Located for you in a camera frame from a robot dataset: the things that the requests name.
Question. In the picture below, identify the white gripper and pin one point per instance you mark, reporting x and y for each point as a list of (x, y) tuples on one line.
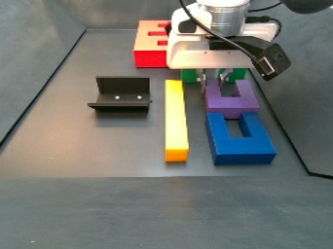
[(187, 50)]

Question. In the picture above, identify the purple U-shaped block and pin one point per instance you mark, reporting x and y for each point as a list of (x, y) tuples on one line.
[(231, 106)]

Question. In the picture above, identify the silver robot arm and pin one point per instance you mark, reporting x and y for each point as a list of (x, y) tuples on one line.
[(211, 73)]

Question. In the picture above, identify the red board with slots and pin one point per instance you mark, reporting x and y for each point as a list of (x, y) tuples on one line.
[(150, 45)]

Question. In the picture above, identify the black angle fixture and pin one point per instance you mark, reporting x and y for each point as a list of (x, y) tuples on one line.
[(122, 94)]

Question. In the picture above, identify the green arch block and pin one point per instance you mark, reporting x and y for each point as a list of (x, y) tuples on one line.
[(189, 75)]

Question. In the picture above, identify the yellow long bar block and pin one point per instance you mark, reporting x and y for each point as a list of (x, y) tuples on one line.
[(177, 139)]

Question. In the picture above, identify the blue U-shaped block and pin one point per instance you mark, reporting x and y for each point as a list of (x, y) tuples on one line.
[(249, 149)]

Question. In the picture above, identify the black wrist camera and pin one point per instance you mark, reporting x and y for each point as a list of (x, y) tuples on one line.
[(268, 56)]

